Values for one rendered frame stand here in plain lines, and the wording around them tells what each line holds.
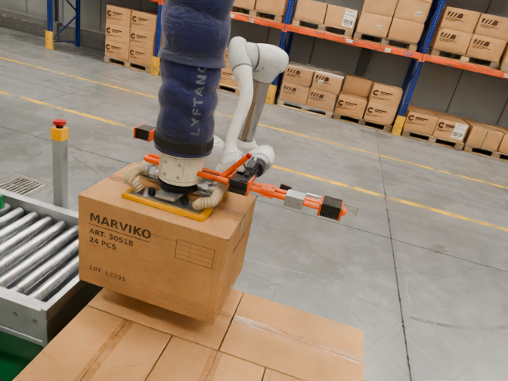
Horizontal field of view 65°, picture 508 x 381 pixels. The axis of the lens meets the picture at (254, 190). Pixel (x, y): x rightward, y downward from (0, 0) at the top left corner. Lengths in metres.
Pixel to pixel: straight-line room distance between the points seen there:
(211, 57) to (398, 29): 7.30
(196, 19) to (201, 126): 0.35
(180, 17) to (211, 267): 0.85
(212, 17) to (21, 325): 1.41
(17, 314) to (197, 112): 1.10
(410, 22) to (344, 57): 1.91
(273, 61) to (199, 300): 1.20
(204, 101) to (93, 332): 1.00
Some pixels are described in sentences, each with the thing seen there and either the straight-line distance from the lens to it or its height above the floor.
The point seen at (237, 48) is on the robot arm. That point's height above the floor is 1.61.
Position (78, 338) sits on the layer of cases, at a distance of 1.76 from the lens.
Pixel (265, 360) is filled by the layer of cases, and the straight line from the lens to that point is 1.75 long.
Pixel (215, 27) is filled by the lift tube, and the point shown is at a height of 1.73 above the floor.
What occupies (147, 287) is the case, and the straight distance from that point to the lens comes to 1.67.
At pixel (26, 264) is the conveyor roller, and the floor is 0.55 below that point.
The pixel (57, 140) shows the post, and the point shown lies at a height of 0.93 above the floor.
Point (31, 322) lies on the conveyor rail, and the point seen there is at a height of 0.51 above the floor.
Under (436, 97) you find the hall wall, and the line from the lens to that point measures 10.07.
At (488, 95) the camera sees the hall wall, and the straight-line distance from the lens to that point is 10.30.
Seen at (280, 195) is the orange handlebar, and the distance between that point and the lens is 1.47.
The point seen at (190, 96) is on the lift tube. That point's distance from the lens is 1.40.
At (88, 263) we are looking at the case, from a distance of 1.75.
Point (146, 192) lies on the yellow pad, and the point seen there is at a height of 1.09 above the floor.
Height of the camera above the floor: 1.81
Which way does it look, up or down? 25 degrees down
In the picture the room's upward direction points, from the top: 12 degrees clockwise
